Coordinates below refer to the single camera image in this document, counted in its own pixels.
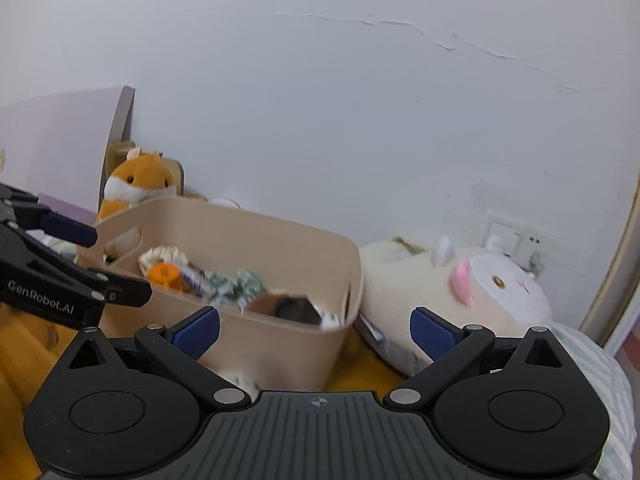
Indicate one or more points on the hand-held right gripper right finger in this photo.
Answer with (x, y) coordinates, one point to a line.
(432, 335)

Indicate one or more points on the orange hamster plush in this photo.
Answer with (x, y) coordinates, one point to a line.
(135, 180)

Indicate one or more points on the cream scrunchie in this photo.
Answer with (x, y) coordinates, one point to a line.
(162, 255)

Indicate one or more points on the orange plastic bottle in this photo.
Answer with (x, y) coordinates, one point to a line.
(165, 276)

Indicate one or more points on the long cartoon printed box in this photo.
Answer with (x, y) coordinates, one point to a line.
(196, 282)

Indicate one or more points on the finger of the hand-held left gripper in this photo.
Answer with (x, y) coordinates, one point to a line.
(65, 227)
(125, 292)

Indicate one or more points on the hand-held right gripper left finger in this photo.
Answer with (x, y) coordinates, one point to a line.
(197, 332)

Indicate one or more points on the white wall socket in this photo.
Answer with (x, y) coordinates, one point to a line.
(515, 245)

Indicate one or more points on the white door frame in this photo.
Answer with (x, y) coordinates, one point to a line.
(617, 270)

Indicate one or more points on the beige plastic container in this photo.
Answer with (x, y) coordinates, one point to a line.
(280, 350)

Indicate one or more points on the brown squirrel plush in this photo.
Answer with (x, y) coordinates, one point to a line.
(287, 307)

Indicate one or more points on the cream cat plush pillow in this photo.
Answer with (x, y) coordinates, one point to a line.
(410, 300)

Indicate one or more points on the green scrunchie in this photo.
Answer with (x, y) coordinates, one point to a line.
(237, 287)

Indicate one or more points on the green striped pillow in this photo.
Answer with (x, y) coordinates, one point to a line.
(600, 385)

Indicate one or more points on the light purple board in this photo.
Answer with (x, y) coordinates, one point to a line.
(55, 145)

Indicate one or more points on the blue white tissue packet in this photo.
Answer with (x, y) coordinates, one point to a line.
(331, 321)

